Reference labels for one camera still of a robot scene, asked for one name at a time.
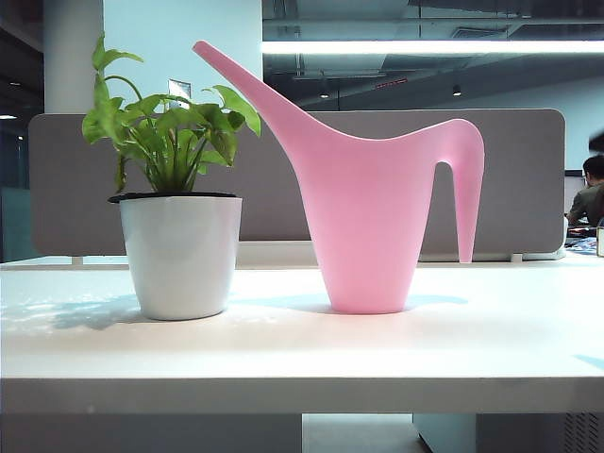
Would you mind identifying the pink plastic watering can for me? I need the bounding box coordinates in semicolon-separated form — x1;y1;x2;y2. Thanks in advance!
192;40;486;315

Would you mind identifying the green leafy plant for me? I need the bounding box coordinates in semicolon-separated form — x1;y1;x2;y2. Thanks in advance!
80;31;262;195

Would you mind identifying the white glossy flower pot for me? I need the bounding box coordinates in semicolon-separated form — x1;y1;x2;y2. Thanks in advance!
117;195;243;322

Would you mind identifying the black inner pot rim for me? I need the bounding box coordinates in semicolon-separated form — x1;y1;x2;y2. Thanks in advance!
107;191;237;205

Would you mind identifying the small paper notice sign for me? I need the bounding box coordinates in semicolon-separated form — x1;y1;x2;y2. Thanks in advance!
167;78;192;101

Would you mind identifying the long ceiling light strip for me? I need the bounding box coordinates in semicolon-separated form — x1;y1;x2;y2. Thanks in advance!
261;40;604;56

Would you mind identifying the grey fabric desk divider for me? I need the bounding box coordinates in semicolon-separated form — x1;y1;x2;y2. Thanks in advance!
26;109;567;265

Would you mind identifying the white computer monitor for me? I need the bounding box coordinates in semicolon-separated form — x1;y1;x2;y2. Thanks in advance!
563;170;588;217

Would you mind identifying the blue patterned cloth item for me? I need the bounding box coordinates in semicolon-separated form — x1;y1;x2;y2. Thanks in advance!
564;237;597;257

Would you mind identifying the grey under-desk cabinet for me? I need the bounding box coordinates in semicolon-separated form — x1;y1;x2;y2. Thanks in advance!
411;413;604;453

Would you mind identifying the seated person dark hair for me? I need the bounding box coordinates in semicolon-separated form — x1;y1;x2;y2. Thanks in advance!
565;154;604;228

